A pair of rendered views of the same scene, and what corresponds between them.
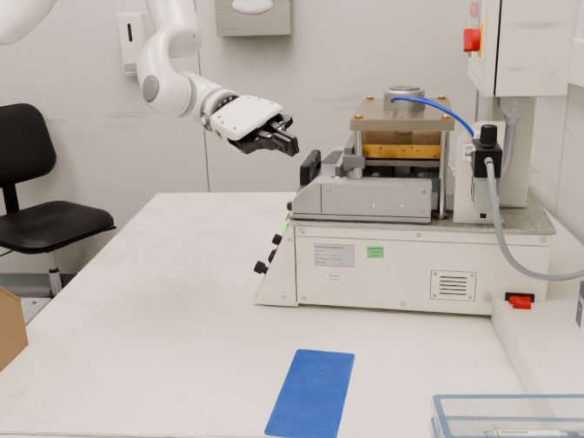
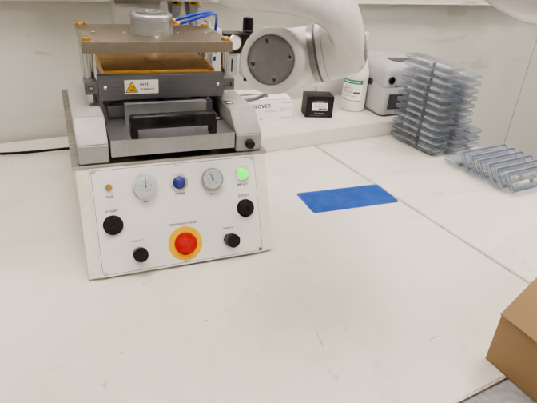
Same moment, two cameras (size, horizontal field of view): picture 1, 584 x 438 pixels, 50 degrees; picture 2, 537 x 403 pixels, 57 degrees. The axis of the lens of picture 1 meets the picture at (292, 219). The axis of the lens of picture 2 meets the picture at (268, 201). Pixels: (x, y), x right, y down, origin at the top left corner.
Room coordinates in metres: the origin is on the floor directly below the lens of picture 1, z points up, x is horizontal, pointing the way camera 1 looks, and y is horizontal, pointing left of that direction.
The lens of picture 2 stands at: (1.59, 0.73, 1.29)
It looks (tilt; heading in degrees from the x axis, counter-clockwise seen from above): 28 degrees down; 234
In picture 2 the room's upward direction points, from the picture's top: 5 degrees clockwise
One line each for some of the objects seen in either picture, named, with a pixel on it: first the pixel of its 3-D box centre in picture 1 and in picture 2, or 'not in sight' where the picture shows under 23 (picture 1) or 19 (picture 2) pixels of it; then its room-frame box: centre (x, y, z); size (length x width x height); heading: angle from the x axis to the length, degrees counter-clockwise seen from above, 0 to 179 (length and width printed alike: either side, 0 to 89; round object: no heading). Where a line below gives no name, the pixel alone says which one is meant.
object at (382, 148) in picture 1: (402, 130); (157, 55); (1.20, -0.22, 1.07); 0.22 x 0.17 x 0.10; 168
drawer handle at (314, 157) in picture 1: (310, 166); (173, 123); (1.25, -0.04, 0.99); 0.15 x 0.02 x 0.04; 168
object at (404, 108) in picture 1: (420, 122); (159, 42); (1.18, -0.25, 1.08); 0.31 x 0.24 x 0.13; 168
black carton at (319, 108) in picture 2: not in sight; (317, 104); (0.57, -0.45, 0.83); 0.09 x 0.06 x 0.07; 155
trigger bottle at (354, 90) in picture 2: not in sight; (356, 71); (0.42, -0.46, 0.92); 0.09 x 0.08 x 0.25; 28
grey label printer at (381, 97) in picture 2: not in sight; (388, 81); (0.27, -0.44, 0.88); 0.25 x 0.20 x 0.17; 79
